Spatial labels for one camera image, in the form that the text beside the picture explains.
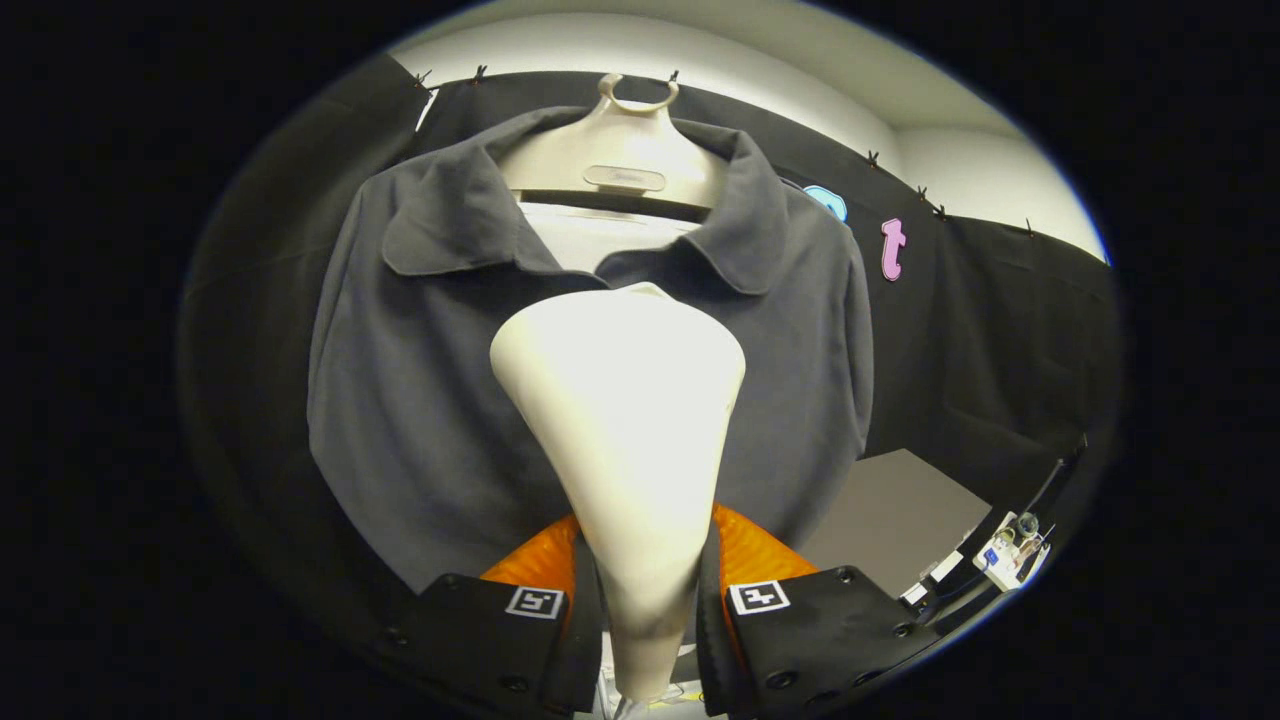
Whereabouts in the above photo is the white flat board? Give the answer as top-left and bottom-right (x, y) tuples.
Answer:
(900, 550), (966, 606)

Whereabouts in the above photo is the black computer monitor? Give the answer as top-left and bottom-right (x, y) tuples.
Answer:
(1025, 435), (1091, 516)

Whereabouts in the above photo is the grey cabinet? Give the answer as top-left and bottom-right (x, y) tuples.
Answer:
(798, 448), (993, 599)

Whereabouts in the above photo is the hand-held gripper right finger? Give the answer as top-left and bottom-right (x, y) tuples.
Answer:
(697, 500), (941, 716)

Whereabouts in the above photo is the white side table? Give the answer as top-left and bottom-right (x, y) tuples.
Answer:
(972, 510), (1051, 593)

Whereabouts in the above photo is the beige garment hanger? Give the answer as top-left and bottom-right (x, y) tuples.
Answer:
(497, 72), (729, 223)

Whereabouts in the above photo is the grey polo shirt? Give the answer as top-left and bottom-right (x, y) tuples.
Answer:
(306, 107), (876, 596)

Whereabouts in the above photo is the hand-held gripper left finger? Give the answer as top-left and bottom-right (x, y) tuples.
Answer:
(375, 513), (604, 716)

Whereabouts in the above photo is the white fabric under shirt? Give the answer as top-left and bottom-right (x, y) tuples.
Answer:
(517, 200), (701, 273)

